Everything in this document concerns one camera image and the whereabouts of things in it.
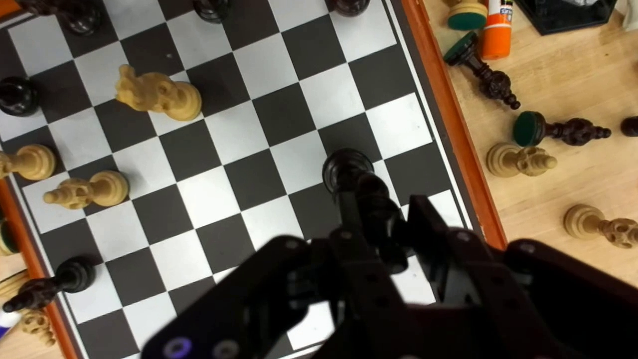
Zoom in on cream chess knight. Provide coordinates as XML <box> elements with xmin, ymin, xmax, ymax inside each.
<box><xmin>113</xmin><ymin>64</ymin><xmax>203</xmax><ymax>123</ymax></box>

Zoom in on black piece green felt base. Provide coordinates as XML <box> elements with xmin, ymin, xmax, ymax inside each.
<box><xmin>442</xmin><ymin>30</ymin><xmax>522</xmax><ymax>111</ymax></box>
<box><xmin>512</xmin><ymin>109</ymin><xmax>613</xmax><ymax>149</ymax></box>

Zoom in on black flat square box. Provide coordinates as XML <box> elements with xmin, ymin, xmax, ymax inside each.
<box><xmin>514</xmin><ymin>0</ymin><xmax>617</xmax><ymax>36</ymax></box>

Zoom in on wooden chessboard with pieces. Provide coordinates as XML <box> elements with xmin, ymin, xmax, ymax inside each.
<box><xmin>0</xmin><ymin>0</ymin><xmax>510</xmax><ymax>359</ymax></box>

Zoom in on cream piece green felt base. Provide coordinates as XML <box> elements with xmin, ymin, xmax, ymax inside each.
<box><xmin>444</xmin><ymin>0</ymin><xmax>488</xmax><ymax>32</ymax></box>

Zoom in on black chess pawn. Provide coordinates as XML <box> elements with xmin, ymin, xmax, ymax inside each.
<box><xmin>193</xmin><ymin>0</ymin><xmax>235</xmax><ymax>24</ymax></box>

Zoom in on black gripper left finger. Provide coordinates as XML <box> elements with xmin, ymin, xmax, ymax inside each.
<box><xmin>141</xmin><ymin>175</ymin><xmax>410</xmax><ymax>359</ymax></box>

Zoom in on tall black chess piece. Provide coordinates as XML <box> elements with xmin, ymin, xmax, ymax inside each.
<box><xmin>0</xmin><ymin>75</ymin><xmax>39</xmax><ymax>117</ymax></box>
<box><xmin>17</xmin><ymin>0</ymin><xmax>105</xmax><ymax>36</ymax></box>

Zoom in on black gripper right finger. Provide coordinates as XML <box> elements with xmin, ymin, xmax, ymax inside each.
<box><xmin>404</xmin><ymin>195</ymin><xmax>638</xmax><ymax>359</ymax></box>

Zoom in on tan chess piece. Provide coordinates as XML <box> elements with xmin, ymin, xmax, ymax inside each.
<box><xmin>17</xmin><ymin>307</ymin><xmax>57</xmax><ymax>347</ymax></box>

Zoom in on cream chess piece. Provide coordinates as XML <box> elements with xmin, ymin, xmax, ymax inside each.
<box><xmin>484</xmin><ymin>141</ymin><xmax>558</xmax><ymax>179</ymax></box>
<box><xmin>561</xmin><ymin>203</ymin><xmax>638</xmax><ymax>249</ymax></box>

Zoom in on orange white glue stick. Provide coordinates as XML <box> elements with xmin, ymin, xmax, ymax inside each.
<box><xmin>478</xmin><ymin>0</ymin><xmax>514</xmax><ymax>60</ymax></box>

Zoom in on cream chess pawn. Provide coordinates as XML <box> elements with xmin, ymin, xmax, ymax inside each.
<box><xmin>0</xmin><ymin>143</ymin><xmax>57</xmax><ymax>183</ymax></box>
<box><xmin>41</xmin><ymin>169</ymin><xmax>131</xmax><ymax>211</ymax></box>

